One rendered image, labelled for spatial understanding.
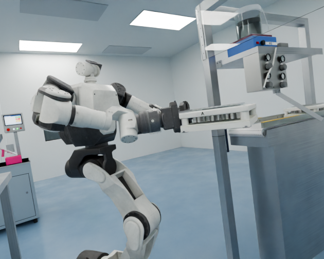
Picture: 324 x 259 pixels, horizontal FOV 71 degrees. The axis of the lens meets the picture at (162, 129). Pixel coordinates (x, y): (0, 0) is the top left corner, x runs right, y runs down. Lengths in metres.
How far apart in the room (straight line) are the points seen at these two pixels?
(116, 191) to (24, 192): 2.17
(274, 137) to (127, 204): 0.89
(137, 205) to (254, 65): 0.94
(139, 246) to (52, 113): 0.71
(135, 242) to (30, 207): 2.26
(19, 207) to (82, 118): 2.56
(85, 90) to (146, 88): 5.77
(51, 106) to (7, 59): 5.35
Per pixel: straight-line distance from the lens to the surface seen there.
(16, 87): 5.97
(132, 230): 1.13
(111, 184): 1.13
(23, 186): 3.21
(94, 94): 1.10
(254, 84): 1.35
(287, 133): 1.52
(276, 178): 1.54
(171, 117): 0.86
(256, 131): 1.39
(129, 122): 0.84
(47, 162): 5.94
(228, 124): 0.79
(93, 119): 0.79
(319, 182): 1.94
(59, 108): 0.77
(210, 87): 1.51
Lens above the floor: 1.09
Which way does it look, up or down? 3 degrees down
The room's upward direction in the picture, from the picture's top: 8 degrees counter-clockwise
